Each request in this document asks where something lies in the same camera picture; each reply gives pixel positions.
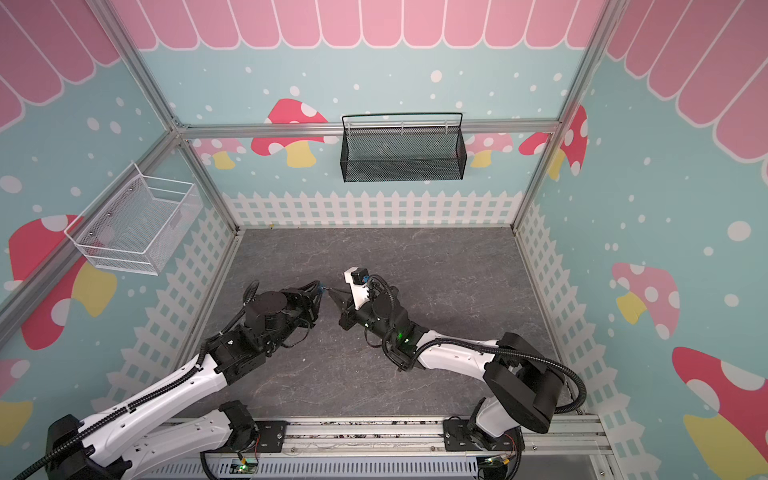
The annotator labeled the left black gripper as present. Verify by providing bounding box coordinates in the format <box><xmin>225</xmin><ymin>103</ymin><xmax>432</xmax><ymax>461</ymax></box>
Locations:
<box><xmin>265</xmin><ymin>282</ymin><xmax>324</xmax><ymax>354</ymax></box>

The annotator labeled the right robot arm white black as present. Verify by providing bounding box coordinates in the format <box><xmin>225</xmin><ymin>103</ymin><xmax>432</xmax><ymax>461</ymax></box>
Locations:
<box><xmin>329</xmin><ymin>268</ymin><xmax>587</xmax><ymax>450</ymax></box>

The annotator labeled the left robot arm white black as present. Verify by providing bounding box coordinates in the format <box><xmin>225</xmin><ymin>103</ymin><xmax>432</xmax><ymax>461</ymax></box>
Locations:
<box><xmin>18</xmin><ymin>281</ymin><xmax>323</xmax><ymax>479</ymax></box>

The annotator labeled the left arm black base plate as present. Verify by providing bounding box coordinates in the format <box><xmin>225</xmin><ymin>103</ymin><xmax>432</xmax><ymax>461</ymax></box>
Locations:
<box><xmin>238</xmin><ymin>420</ymin><xmax>289</xmax><ymax>454</ymax></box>

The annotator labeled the black mesh wall basket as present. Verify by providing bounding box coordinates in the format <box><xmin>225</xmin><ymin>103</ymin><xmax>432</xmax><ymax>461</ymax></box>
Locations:
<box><xmin>340</xmin><ymin>112</ymin><xmax>468</xmax><ymax>183</ymax></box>

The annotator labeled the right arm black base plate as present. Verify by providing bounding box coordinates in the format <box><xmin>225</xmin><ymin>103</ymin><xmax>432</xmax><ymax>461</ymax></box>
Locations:
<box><xmin>442</xmin><ymin>416</ymin><xmax>526</xmax><ymax>452</ymax></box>

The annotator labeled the white wire wall basket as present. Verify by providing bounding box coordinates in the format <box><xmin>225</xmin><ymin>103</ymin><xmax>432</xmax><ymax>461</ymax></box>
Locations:
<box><xmin>64</xmin><ymin>164</ymin><xmax>203</xmax><ymax>276</ymax></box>

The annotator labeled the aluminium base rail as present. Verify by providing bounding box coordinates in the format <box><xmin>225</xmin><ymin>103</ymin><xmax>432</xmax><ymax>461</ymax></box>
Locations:
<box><xmin>113</xmin><ymin>416</ymin><xmax>619</xmax><ymax>463</ymax></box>

